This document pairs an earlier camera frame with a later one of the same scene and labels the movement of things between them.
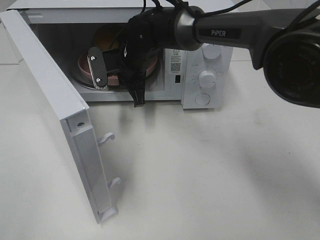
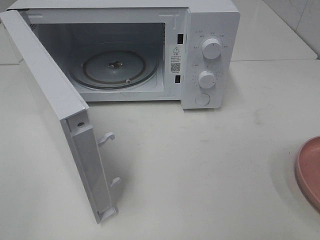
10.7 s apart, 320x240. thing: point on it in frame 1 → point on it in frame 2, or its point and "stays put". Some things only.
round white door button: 202,99 stays put
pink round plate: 151,60 → 307,166
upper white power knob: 211,51 stays put
